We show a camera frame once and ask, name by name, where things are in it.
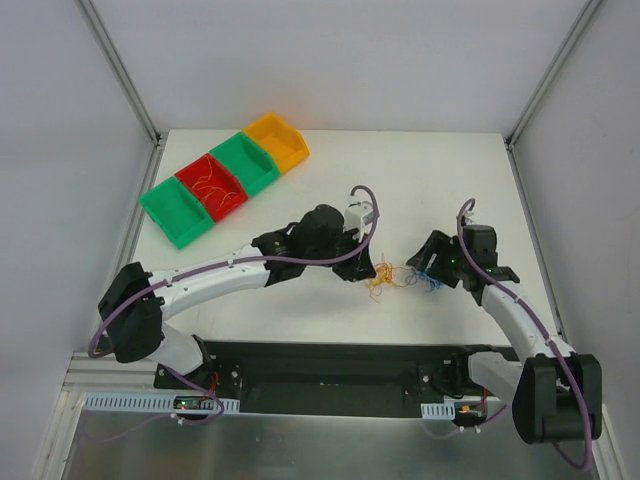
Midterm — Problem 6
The yellow thin wire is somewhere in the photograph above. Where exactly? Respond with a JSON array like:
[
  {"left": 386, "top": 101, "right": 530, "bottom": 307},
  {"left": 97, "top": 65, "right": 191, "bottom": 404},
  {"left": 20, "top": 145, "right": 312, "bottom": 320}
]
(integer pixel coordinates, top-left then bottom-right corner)
[{"left": 363, "top": 277, "right": 391, "bottom": 306}]

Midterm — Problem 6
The orange red thin wire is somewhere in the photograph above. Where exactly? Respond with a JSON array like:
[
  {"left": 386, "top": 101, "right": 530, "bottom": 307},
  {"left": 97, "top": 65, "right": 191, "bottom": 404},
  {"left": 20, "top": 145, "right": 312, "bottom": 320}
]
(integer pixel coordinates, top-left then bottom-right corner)
[{"left": 372, "top": 259, "right": 414, "bottom": 291}]

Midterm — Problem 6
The blue thin wire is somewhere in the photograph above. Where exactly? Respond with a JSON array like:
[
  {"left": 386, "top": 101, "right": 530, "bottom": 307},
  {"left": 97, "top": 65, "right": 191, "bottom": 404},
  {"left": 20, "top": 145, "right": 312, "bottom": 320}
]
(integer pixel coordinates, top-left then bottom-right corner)
[{"left": 405, "top": 267, "right": 446, "bottom": 296}]

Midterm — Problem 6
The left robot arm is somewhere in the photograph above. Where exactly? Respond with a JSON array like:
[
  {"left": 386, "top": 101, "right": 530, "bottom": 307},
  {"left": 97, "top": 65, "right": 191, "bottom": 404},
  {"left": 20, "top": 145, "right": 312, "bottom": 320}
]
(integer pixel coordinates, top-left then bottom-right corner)
[{"left": 91, "top": 201, "right": 379, "bottom": 392}]

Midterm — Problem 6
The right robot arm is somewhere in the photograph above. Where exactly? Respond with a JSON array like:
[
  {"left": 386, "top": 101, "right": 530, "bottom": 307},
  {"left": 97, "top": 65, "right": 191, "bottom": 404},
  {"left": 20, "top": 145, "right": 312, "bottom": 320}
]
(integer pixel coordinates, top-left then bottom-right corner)
[{"left": 407, "top": 225, "right": 602, "bottom": 444}]

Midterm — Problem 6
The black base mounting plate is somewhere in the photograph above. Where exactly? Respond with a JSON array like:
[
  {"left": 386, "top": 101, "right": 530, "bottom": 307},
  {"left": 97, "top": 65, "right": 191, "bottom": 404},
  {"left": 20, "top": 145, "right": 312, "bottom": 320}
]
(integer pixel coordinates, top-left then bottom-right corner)
[{"left": 152, "top": 339, "right": 519, "bottom": 417}]

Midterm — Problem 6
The green plastic bin upper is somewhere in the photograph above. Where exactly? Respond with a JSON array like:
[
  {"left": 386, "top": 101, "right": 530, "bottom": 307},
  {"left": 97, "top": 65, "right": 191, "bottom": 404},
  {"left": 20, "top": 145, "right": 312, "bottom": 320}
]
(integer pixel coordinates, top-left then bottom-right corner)
[{"left": 209, "top": 132, "right": 280, "bottom": 198}]

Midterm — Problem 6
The green plastic bin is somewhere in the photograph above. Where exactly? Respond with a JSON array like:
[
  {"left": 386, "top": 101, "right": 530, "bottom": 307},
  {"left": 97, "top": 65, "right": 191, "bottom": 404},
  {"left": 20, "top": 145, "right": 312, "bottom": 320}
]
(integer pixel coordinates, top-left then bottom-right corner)
[
  {"left": 209, "top": 132, "right": 280, "bottom": 198},
  {"left": 138, "top": 176, "right": 214, "bottom": 249}
]

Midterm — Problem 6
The orange plastic bin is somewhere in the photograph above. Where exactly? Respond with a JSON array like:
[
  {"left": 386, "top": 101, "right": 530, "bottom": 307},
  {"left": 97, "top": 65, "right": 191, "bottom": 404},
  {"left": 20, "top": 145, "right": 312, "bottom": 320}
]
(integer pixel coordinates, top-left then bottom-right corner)
[{"left": 242, "top": 112, "right": 310, "bottom": 174}]

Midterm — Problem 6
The red plastic bin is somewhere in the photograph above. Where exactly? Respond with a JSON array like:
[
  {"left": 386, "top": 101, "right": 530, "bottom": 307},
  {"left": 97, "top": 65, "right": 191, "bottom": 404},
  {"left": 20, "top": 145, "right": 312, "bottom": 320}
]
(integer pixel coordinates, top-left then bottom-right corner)
[{"left": 175, "top": 153, "right": 248, "bottom": 223}]

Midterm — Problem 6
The green plastic bin lower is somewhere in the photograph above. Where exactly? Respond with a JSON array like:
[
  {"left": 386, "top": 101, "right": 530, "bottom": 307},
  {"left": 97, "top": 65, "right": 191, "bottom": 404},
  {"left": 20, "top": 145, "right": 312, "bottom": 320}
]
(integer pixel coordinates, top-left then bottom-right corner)
[{"left": 138, "top": 176, "right": 214, "bottom": 249}]

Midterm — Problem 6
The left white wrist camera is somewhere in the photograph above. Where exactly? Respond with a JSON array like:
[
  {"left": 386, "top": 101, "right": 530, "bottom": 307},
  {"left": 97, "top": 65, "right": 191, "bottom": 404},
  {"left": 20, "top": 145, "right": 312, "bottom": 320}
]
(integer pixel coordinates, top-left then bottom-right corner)
[{"left": 343, "top": 197, "right": 374, "bottom": 242}]

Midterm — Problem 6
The right white cable duct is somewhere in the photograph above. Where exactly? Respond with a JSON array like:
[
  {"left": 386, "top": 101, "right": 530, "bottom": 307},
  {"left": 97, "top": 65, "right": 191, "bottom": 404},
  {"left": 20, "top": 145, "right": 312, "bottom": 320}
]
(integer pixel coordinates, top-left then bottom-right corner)
[{"left": 420, "top": 402, "right": 456, "bottom": 421}]

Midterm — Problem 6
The white cable duct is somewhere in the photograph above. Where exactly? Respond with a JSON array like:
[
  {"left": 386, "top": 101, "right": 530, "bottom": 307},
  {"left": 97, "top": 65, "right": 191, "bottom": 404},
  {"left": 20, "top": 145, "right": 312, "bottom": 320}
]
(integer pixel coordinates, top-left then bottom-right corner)
[
  {"left": 420, "top": 402, "right": 456, "bottom": 421},
  {"left": 84, "top": 392, "right": 240, "bottom": 415}
]

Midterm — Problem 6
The right aluminium frame post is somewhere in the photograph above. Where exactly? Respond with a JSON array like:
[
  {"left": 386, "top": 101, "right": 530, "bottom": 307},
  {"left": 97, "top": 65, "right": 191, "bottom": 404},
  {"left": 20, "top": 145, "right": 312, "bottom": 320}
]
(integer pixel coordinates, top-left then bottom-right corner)
[{"left": 505, "top": 0, "right": 606, "bottom": 151}]

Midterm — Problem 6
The aluminium frame post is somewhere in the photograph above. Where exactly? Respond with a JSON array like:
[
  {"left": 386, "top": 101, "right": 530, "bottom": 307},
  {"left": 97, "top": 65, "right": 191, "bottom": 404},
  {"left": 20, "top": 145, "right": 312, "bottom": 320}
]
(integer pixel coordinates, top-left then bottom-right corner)
[
  {"left": 505, "top": 0, "right": 606, "bottom": 151},
  {"left": 77, "top": 0, "right": 169, "bottom": 151}
]

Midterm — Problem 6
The left white cable duct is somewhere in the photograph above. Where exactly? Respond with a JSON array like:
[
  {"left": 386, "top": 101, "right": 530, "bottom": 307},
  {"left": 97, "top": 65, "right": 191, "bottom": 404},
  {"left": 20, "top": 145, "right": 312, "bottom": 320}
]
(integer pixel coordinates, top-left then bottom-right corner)
[{"left": 84, "top": 392, "right": 240, "bottom": 415}]

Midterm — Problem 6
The left aluminium frame post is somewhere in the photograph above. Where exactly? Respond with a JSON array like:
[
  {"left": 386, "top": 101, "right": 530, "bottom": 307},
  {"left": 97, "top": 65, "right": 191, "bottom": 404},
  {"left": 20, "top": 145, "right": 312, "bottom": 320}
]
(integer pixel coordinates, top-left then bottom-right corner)
[{"left": 77, "top": 0, "right": 169, "bottom": 151}]

